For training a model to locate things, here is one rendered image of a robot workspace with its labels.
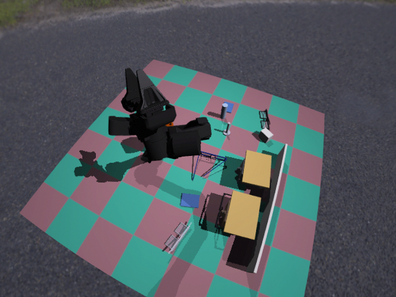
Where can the light grey flat panel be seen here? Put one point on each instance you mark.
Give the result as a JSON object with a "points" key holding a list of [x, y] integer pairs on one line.
{"points": [[267, 214]]}

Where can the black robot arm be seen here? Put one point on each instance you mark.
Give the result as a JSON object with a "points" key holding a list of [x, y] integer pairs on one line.
{"points": [[179, 141]]}

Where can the blue flat slab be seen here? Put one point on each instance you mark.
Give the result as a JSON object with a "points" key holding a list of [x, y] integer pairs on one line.
{"points": [[230, 107], [190, 200]]}

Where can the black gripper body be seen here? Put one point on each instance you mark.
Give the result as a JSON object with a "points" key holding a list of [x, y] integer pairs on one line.
{"points": [[152, 123]]}

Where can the grey cylinder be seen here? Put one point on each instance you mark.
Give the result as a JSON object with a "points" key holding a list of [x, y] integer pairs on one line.
{"points": [[224, 108]]}

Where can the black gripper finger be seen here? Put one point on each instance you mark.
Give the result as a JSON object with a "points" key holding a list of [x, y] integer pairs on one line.
{"points": [[132, 88], [150, 97]]}

